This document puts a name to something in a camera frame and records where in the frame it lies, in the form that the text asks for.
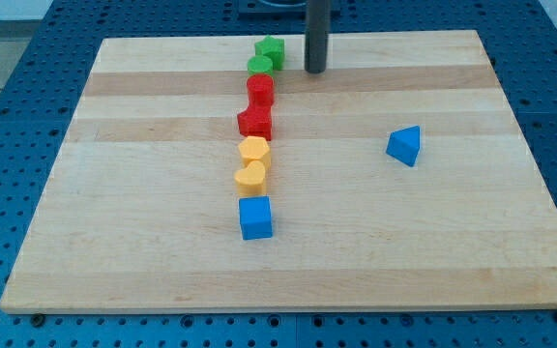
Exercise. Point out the red star block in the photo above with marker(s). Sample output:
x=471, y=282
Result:
x=255, y=121

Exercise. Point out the red circle block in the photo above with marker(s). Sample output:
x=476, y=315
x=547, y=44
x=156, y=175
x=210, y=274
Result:
x=261, y=89

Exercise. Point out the green circle block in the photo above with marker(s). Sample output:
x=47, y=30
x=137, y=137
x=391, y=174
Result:
x=260, y=64

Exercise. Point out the green star block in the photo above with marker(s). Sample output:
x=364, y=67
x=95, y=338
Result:
x=272, y=48

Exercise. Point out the yellow heart block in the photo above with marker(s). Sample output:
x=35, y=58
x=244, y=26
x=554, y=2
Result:
x=251, y=180

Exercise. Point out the yellow pentagon block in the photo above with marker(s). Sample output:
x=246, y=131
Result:
x=254, y=148

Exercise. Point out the blue cube block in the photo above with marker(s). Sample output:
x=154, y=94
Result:
x=255, y=216

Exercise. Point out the blue triangle block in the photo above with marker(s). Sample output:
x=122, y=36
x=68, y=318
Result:
x=404, y=145

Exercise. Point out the wooden board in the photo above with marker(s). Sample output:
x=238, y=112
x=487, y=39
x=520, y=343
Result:
x=139, y=213

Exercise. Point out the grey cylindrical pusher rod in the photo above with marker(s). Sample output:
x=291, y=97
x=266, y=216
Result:
x=317, y=30

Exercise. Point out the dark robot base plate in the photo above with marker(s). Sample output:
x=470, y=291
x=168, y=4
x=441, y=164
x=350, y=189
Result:
x=247, y=9

